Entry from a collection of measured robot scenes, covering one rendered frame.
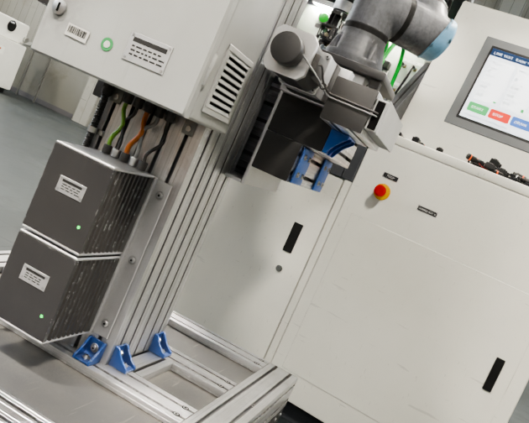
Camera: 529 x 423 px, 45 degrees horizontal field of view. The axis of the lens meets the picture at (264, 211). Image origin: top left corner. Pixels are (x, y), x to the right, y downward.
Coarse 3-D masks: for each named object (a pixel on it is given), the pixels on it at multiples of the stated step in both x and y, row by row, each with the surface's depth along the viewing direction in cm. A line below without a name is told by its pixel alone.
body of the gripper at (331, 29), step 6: (336, 12) 226; (342, 12) 226; (330, 18) 227; (336, 18) 228; (342, 18) 229; (324, 24) 227; (330, 24) 226; (336, 24) 228; (342, 24) 231; (318, 30) 228; (324, 30) 228; (330, 30) 228; (336, 30) 226; (318, 36) 229; (324, 36) 227; (330, 36) 226; (324, 42) 232; (330, 42) 226
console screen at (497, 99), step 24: (504, 48) 220; (480, 72) 219; (504, 72) 217; (528, 72) 215; (480, 96) 217; (504, 96) 215; (528, 96) 212; (456, 120) 217; (480, 120) 214; (504, 120) 212; (528, 120) 210; (528, 144) 208
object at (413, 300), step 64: (448, 64) 224; (448, 128) 217; (448, 192) 191; (512, 192) 185; (320, 256) 204; (384, 256) 197; (448, 256) 190; (512, 256) 183; (320, 320) 202; (384, 320) 195; (448, 320) 188; (512, 320) 182; (320, 384) 201; (384, 384) 194; (448, 384) 187; (512, 384) 181
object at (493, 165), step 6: (468, 156) 198; (474, 156) 198; (468, 162) 204; (474, 162) 198; (480, 162) 201; (486, 162) 197; (492, 162) 197; (498, 162) 197; (486, 168) 198; (492, 168) 196; (498, 168) 195; (498, 174) 194; (504, 174) 195; (510, 174) 196; (516, 174) 196; (516, 180) 192; (522, 180) 194; (528, 180) 193
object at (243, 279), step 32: (224, 192) 218; (256, 192) 214; (288, 192) 210; (320, 192) 206; (224, 224) 217; (256, 224) 213; (288, 224) 209; (320, 224) 205; (224, 256) 216; (256, 256) 212; (288, 256) 208; (192, 288) 220; (224, 288) 216; (256, 288) 211; (288, 288) 207; (192, 320) 219; (224, 320) 215; (256, 320) 210; (256, 352) 210
